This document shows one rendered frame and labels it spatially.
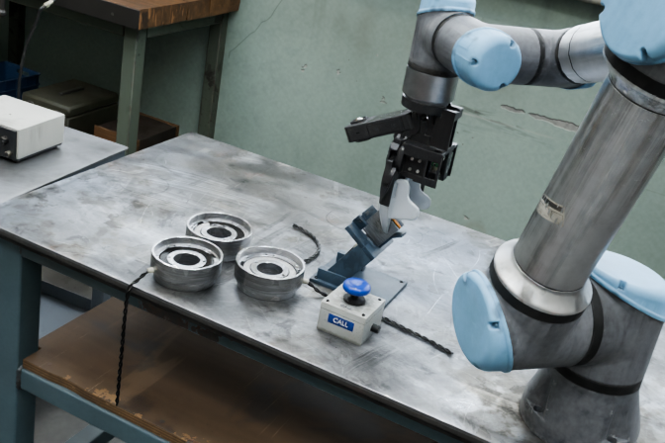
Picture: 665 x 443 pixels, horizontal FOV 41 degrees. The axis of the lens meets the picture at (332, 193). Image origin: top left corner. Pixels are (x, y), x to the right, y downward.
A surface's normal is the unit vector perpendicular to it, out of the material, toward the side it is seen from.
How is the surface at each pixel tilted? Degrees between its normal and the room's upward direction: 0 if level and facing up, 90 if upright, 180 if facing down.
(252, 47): 90
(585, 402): 73
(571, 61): 110
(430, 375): 0
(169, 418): 0
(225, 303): 0
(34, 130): 90
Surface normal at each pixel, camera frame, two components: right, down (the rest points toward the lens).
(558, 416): -0.58, -0.10
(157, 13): 0.87, 0.32
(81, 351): 0.17, -0.91
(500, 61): 0.33, 0.41
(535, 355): 0.26, 0.66
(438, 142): -0.43, 0.28
